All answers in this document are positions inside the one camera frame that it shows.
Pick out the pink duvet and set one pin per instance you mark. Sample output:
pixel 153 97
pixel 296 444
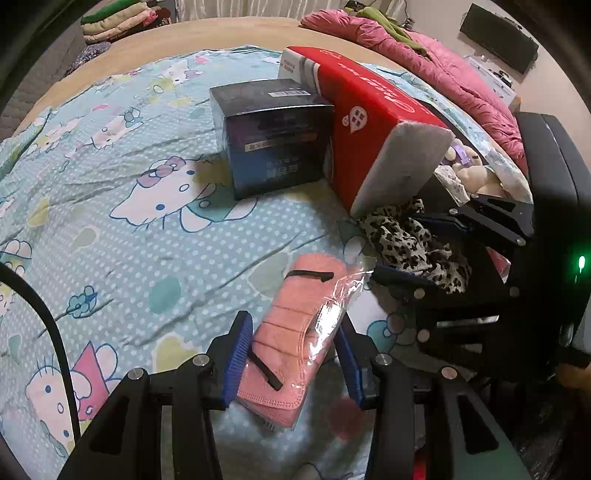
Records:
pixel 461 69

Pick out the cartoon cat printed blanket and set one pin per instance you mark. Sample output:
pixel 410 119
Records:
pixel 115 161

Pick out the leopard print scrunchie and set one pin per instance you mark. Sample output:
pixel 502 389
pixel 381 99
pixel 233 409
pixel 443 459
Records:
pixel 401 240

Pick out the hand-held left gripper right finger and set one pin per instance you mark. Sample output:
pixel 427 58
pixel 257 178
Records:
pixel 353 364

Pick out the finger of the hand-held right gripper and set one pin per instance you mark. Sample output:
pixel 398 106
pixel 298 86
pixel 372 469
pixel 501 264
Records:
pixel 498 219
pixel 406 281

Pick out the floral fabric scrunchie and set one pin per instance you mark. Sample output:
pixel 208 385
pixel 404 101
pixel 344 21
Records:
pixel 450 185

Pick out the grey quilted cushion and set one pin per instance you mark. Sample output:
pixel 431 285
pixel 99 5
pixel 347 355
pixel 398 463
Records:
pixel 41 74

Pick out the cream plush toy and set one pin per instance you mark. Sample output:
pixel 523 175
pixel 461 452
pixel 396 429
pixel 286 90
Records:
pixel 480 177

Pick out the tan bed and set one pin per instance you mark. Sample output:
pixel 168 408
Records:
pixel 207 32

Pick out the dark blue patterned cloth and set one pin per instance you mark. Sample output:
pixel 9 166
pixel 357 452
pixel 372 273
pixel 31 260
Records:
pixel 87 57

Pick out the red and white box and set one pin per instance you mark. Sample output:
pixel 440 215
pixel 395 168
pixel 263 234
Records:
pixel 369 115

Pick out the stack of folded clothes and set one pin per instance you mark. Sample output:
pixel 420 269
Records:
pixel 124 23

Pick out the black wall television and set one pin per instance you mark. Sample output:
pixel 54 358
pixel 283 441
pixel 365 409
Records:
pixel 498 37

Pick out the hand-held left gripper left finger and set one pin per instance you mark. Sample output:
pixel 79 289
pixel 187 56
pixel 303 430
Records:
pixel 238 357

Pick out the white cabinet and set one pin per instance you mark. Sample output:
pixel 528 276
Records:
pixel 494 79

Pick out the pink face mask pack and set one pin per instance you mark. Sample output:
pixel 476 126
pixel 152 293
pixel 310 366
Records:
pixel 286 323

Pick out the green cloth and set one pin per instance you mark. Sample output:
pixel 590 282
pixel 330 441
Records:
pixel 397 30

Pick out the dark blue box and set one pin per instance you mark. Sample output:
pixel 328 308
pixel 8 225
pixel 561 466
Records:
pixel 272 147

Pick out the person's right hand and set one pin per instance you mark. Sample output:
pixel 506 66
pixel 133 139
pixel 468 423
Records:
pixel 575 378

